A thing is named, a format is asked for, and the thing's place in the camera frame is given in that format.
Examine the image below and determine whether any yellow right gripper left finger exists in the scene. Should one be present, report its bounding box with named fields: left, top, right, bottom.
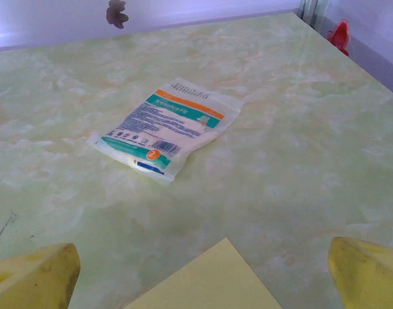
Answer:
left=0, top=243, right=81, bottom=309

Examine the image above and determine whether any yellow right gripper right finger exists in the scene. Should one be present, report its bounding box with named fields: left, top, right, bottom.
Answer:
left=327, top=237, right=393, bottom=309

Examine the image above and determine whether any yellow cloth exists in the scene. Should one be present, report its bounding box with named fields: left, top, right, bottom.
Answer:
left=124, top=237, right=283, bottom=309

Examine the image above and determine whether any teal orange medical packet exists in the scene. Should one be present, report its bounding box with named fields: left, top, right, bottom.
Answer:
left=86, top=77, right=245, bottom=187

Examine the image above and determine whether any aluminium frame post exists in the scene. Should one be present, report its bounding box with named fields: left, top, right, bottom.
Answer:
left=298, top=0, right=328, bottom=30

